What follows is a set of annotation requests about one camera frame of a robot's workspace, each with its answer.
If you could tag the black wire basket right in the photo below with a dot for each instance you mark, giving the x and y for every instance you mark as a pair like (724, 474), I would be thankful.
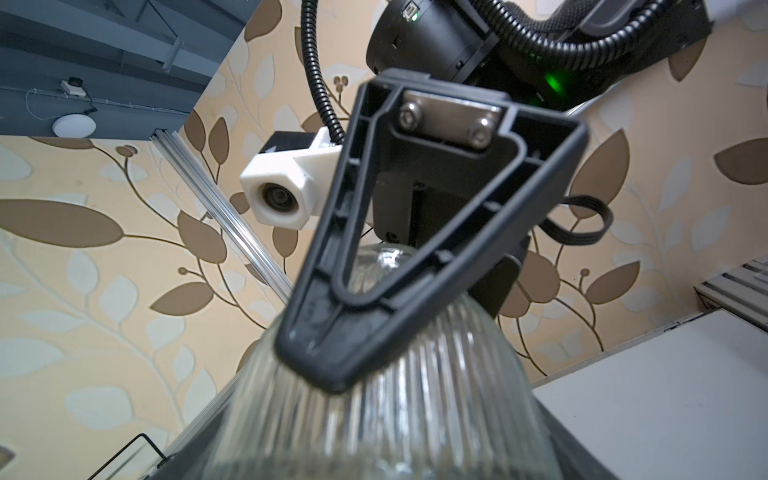
(139, 458)

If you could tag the ribbed glass jar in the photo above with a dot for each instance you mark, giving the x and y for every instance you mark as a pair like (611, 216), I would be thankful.
(453, 404)

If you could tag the aluminium frame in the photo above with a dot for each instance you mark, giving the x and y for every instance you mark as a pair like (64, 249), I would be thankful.
(195, 175)

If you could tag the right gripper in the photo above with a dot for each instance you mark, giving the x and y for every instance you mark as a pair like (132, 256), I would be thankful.
(465, 209)

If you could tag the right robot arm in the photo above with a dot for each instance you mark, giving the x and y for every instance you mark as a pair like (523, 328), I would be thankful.
(554, 64)

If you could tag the round ceiling lamp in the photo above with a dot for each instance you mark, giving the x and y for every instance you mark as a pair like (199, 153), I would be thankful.
(74, 126)

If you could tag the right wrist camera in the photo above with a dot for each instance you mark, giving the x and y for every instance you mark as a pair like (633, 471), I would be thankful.
(288, 181)

